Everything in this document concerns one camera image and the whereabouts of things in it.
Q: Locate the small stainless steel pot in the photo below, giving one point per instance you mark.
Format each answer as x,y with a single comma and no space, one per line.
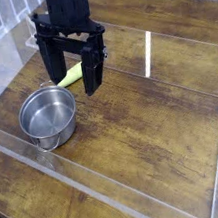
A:
48,117

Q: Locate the clear acrylic triangle bracket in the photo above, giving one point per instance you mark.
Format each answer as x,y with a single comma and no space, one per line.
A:
31,41

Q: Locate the clear acrylic front barrier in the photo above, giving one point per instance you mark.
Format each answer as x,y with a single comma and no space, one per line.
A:
120,196

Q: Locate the green handled metal spoon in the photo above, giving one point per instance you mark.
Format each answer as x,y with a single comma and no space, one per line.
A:
73,74

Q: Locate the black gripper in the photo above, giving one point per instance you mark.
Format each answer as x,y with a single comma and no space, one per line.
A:
68,27

